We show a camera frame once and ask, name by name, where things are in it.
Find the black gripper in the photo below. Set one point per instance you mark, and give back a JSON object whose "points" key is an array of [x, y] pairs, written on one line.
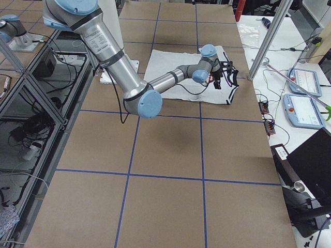
{"points": [[216, 80]]}

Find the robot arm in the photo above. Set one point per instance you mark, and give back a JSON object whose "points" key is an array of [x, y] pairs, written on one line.
{"points": [[139, 97]]}

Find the reacher grabber stick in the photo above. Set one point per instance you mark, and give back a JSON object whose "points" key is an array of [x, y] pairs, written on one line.
{"points": [[291, 82]]}

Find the clear plastic bag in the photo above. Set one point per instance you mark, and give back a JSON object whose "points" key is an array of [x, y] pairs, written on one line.
{"points": [[249, 34]]}

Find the black relay terminal block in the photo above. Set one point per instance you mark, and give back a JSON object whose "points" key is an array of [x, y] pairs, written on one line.
{"points": [[268, 119]]}

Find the red fire extinguisher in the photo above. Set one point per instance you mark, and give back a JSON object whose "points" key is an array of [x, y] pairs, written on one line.
{"points": [[239, 9]]}

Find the near blue teach pendant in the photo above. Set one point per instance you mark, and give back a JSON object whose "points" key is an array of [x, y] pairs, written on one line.
{"points": [[302, 112]]}

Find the blue teach pendant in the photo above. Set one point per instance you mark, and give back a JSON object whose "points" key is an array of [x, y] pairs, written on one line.
{"points": [[302, 112], [307, 79]]}

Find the far blue teach pendant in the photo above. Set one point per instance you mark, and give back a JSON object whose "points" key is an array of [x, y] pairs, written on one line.
{"points": [[307, 79]]}

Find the black laptop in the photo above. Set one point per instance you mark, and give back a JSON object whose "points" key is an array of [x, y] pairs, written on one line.
{"points": [[311, 162]]}

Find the white power strip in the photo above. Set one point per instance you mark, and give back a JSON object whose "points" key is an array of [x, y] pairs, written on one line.
{"points": [[31, 152]]}

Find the patterned cloth rag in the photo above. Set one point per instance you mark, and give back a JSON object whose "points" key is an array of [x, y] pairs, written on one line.
{"points": [[9, 217]]}

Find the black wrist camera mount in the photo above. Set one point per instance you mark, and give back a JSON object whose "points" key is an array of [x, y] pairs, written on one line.
{"points": [[226, 66]]}

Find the aluminium frame post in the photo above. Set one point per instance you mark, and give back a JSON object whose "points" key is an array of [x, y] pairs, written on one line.
{"points": [[271, 33]]}

